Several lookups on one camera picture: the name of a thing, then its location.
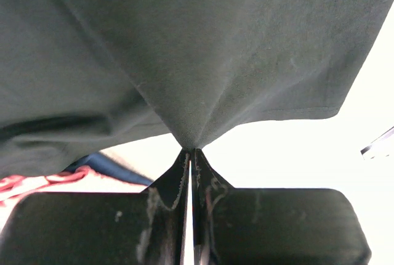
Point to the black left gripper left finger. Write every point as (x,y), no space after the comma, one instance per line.
(102,228)

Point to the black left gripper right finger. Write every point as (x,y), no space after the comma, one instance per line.
(271,226)

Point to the black floral print t-shirt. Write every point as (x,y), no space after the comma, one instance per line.
(78,76)

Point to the folded coral pink t-shirt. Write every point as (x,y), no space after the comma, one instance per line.
(15,187)

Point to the folded dark navy t-shirt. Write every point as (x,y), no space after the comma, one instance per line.
(107,166)

